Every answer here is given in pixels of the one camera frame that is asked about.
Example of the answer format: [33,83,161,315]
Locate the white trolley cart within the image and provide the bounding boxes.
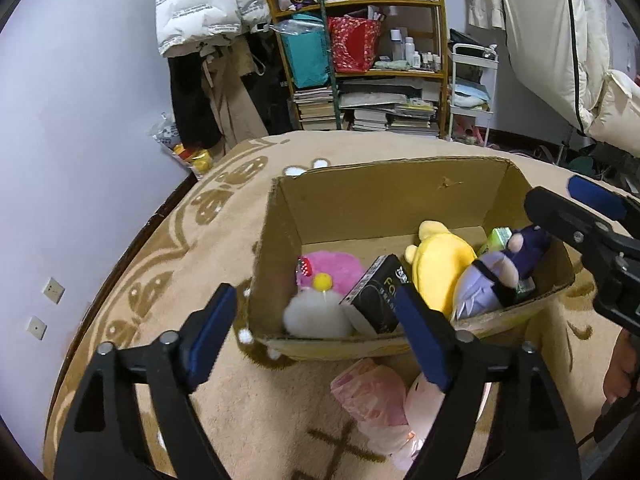
[446,42,500,143]

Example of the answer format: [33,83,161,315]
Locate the black pouch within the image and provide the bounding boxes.
[450,28,488,51]

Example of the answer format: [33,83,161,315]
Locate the person's right hand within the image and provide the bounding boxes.
[602,330,640,408]

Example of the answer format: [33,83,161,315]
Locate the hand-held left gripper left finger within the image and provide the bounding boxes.
[52,282,238,480]

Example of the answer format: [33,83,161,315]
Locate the pink swirl roll plush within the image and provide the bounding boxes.
[392,372,488,471]

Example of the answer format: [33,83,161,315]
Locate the red patterned bag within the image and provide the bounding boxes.
[327,16,383,73]

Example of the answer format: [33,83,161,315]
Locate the white fluffy pompom plush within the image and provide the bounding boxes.
[282,272,353,338]

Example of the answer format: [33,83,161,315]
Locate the spotted plastic bag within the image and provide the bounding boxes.
[148,112,183,153]

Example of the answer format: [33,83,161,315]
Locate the green tissue pack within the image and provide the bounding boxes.
[475,227,538,303]

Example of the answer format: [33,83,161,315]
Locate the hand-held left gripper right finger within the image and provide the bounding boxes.
[395,287,583,480]

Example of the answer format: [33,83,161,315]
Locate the light blue cloth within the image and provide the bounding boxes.
[452,82,493,108]

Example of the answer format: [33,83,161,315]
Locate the yellow plush toy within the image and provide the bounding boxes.
[404,220,478,318]

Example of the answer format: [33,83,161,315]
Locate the pile of books and papers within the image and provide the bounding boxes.
[337,77,441,138]

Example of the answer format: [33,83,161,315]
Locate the yellow wooden shelf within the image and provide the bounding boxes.
[260,0,451,136]

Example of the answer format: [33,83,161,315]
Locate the group of small bottles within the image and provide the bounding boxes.
[390,27,443,72]

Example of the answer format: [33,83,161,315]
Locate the hanging dark garment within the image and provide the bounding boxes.
[167,52,223,148]

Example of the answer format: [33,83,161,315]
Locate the teal shopping bag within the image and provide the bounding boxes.
[277,15,331,88]

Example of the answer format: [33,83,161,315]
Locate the hanging beige trousers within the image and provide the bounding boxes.
[200,42,273,153]

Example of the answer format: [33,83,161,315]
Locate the yellow and red bag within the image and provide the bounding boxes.
[172,145,213,176]

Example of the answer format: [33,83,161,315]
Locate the pink fluffy plush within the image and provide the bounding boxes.
[296,251,370,293]

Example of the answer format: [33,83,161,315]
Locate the stack of books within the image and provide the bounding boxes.
[292,86,337,131]

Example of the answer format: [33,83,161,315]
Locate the black carton box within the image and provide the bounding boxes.
[339,254,413,336]

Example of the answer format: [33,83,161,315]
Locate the white-haired plush doll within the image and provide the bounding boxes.
[450,225,553,323]

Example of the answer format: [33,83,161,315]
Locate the cardboard box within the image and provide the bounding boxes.
[247,156,576,361]

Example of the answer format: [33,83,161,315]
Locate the white puffer jacket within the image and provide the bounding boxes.
[155,0,271,58]

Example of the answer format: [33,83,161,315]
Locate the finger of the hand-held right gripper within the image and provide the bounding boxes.
[569,175,632,221]
[524,186,626,266]

